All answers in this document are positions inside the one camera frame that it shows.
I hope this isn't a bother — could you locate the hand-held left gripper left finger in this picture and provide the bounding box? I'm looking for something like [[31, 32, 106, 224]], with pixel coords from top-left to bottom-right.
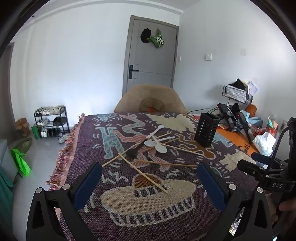
[[26, 161, 103, 241]]

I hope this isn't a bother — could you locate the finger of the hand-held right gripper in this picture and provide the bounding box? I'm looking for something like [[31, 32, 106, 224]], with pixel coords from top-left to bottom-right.
[[251, 152, 275, 166], [237, 159, 270, 186]]

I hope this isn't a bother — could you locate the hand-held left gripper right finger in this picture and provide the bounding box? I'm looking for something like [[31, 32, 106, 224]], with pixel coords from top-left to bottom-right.
[[196, 162, 274, 241]]

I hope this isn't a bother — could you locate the black slotted utensil holder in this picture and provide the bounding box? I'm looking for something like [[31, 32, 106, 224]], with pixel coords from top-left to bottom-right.
[[194, 112, 220, 147]]

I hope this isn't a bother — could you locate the white plastic spoon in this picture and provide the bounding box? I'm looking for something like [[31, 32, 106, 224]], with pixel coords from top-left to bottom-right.
[[144, 136, 176, 147], [153, 136, 167, 154]]

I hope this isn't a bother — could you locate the white plastic spork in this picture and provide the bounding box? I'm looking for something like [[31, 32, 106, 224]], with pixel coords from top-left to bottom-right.
[[146, 125, 165, 139]]

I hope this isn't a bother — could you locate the person's right hand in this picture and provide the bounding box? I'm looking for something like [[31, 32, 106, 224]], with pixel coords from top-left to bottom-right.
[[266, 193, 296, 223]]

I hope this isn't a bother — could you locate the white tissue pack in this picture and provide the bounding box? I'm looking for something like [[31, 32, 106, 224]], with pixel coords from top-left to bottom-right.
[[252, 132, 277, 156]]

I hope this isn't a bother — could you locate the red plastic basket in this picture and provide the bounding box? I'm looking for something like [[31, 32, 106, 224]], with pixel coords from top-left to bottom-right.
[[251, 125, 265, 137]]

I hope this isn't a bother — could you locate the red can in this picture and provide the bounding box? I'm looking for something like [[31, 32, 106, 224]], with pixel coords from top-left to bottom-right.
[[266, 125, 278, 139]]

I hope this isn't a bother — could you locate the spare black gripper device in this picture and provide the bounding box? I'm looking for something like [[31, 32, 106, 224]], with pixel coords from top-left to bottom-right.
[[228, 111, 254, 144], [217, 103, 234, 121]]

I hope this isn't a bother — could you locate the teal box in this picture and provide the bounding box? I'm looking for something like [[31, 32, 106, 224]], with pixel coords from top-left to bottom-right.
[[240, 110, 263, 127]]

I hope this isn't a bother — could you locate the printed woven blanket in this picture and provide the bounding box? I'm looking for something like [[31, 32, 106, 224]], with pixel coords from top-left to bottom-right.
[[45, 112, 275, 241]]

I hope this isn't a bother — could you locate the orange ball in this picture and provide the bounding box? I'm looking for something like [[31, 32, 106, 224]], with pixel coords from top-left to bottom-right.
[[245, 104, 258, 117]]

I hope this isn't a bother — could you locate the black plastic spoon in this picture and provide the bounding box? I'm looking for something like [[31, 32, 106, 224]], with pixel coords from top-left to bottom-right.
[[126, 140, 149, 159]]

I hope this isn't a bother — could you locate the bright green bag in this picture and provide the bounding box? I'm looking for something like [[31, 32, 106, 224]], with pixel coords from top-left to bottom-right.
[[10, 148, 31, 177]]

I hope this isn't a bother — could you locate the white paper sheet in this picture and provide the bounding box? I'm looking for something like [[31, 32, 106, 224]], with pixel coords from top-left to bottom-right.
[[246, 81, 259, 94]]

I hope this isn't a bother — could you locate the black shoe rack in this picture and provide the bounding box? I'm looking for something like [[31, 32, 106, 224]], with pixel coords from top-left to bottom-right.
[[34, 105, 70, 139]]

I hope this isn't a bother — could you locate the olive green bag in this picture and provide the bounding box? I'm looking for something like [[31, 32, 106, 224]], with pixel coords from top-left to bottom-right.
[[16, 137, 33, 153]]

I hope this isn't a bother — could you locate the black cloth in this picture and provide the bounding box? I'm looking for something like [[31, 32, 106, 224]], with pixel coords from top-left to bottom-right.
[[231, 79, 248, 91]]

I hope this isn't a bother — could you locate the teal cloth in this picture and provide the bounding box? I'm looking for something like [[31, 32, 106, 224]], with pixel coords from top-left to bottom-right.
[[0, 167, 14, 209]]

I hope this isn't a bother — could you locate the grey pillow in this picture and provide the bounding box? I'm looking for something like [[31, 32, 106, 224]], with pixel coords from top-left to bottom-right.
[[0, 139, 18, 181]]

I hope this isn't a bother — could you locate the cardboard box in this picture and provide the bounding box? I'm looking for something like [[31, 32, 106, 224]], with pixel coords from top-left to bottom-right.
[[15, 118, 30, 137]]

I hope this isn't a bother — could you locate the brown upholstered chair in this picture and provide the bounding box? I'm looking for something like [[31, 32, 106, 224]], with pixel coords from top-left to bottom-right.
[[114, 84, 188, 114]]

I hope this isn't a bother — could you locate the grey door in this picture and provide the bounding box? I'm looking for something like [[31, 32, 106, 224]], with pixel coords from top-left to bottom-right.
[[122, 15, 179, 99]]

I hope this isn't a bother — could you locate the green plush toy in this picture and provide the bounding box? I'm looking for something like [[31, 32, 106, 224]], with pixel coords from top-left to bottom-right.
[[149, 28, 165, 49]]

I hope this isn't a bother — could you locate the black hat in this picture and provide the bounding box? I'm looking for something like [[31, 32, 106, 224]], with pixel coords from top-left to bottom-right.
[[140, 28, 152, 44]]

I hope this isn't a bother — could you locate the black wire basket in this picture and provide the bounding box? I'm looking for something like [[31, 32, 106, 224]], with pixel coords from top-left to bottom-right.
[[223, 85, 253, 105]]

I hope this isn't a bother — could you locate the black power cable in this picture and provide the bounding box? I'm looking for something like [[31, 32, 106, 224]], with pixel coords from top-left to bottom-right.
[[187, 108, 219, 114]]

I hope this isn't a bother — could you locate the black door handle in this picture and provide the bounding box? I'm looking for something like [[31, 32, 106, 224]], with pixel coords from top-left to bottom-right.
[[128, 65, 139, 80]]

